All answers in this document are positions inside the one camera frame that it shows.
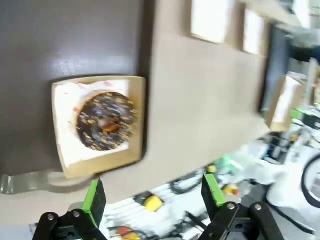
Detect white box top centre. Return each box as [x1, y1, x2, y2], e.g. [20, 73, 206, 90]
[191, 0, 236, 42]

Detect dark brown serving tray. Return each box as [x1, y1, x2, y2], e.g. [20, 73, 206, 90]
[0, 0, 156, 195]

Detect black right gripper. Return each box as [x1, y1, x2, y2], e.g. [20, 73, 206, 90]
[284, 33, 320, 63]

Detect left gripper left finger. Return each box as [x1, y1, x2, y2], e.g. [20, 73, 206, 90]
[31, 177, 108, 240]

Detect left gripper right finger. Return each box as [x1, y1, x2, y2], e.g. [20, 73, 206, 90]
[197, 173, 286, 240]

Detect chocolate sprinkled donut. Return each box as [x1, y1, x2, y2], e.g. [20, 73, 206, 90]
[75, 91, 140, 153]

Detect black textured serving tray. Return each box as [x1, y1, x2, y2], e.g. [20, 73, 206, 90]
[258, 22, 293, 115]

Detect yellow emergency stop button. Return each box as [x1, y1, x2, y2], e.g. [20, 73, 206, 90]
[223, 183, 241, 196]
[144, 195, 164, 213]

